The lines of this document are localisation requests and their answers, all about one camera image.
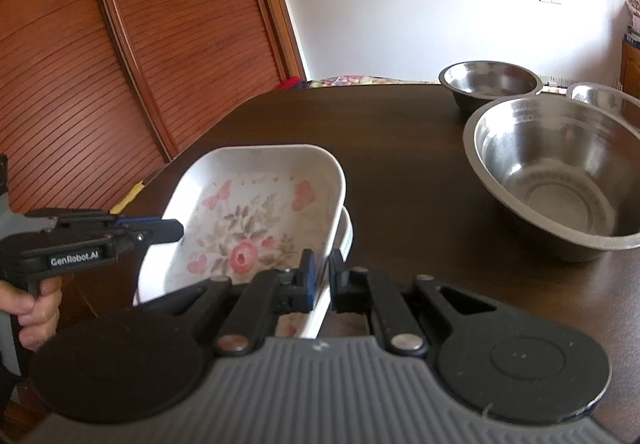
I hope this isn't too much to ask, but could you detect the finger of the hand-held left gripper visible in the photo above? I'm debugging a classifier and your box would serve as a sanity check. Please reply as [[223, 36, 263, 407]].
[[102, 219, 184, 255], [52, 209, 162, 231]]

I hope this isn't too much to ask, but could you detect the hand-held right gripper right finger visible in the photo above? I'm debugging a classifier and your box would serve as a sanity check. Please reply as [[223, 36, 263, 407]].
[[328, 248, 498, 358]]

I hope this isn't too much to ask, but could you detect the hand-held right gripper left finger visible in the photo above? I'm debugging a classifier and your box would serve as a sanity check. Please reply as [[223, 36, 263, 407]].
[[135, 249, 317, 358]]

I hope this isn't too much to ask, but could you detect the white floral plate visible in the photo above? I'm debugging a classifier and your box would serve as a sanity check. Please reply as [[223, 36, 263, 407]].
[[132, 145, 347, 340], [327, 206, 355, 275]]

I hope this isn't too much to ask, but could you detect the large steel bowl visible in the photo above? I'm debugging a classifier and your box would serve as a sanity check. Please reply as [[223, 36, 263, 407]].
[[462, 98, 640, 263]]

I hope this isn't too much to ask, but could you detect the small steel bowl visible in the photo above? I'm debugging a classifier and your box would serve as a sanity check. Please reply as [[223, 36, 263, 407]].
[[567, 82, 640, 117], [438, 61, 543, 117]]

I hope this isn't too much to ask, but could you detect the person's left hand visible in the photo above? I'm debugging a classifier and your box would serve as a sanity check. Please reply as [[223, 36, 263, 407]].
[[0, 276, 63, 352]]

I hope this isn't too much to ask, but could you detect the yellow strip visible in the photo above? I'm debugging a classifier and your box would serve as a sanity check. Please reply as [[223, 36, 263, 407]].
[[110, 181, 146, 215]]

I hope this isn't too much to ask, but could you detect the wooden slatted wardrobe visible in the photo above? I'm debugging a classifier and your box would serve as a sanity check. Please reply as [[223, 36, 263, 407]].
[[0, 0, 308, 219]]

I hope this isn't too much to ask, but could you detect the floral printed blanket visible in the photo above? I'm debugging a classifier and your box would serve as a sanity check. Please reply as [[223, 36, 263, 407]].
[[305, 74, 441, 89]]

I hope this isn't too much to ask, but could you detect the wooden low cabinet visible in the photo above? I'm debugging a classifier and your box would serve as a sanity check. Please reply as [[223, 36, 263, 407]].
[[620, 38, 640, 97]]

